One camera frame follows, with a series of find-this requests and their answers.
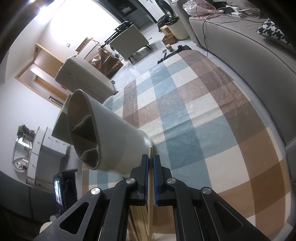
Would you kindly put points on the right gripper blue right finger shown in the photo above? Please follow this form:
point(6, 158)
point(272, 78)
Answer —
point(162, 194)

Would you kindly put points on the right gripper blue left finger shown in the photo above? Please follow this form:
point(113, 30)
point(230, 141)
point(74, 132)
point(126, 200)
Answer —
point(140, 188)

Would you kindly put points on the wooden chopstick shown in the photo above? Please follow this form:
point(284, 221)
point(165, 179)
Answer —
point(137, 223)
point(150, 199)

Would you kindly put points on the white grey utensil holder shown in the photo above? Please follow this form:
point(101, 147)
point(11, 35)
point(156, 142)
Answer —
point(103, 140)

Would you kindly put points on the checkered plaid tablecloth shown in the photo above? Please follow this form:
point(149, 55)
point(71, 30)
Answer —
point(209, 132)

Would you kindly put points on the smartphone on stand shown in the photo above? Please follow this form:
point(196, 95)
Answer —
point(65, 190)

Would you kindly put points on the grey square side cabinet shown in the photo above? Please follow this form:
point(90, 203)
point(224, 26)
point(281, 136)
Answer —
point(61, 128)

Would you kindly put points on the white drawer cabinet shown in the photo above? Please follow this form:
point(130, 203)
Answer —
point(45, 157)

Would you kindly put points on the brown patterned bag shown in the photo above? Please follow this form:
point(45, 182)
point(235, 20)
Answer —
point(106, 63)

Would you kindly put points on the grey cabinet with legs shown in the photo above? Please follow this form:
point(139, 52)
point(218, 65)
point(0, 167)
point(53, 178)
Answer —
point(129, 42)

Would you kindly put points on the cardboard box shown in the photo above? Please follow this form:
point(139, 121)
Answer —
point(168, 38)

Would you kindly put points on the wooden door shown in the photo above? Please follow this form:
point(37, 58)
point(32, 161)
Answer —
point(39, 76)

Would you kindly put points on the white round trash bin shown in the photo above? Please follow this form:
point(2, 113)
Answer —
point(177, 28)

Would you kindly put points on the black tripod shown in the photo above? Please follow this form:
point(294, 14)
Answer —
point(120, 29)

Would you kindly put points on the grey fabric sofa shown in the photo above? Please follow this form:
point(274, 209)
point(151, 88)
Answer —
point(267, 67)

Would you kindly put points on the black garbage bag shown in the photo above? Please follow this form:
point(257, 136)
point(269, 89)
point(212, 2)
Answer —
point(165, 20)

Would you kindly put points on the plastic bag on sofa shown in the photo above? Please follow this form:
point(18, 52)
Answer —
point(198, 8)

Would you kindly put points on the white power strip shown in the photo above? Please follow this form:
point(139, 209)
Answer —
point(230, 10)

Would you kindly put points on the houndstooth black white pillow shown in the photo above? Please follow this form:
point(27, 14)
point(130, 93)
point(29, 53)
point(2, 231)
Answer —
point(269, 30)

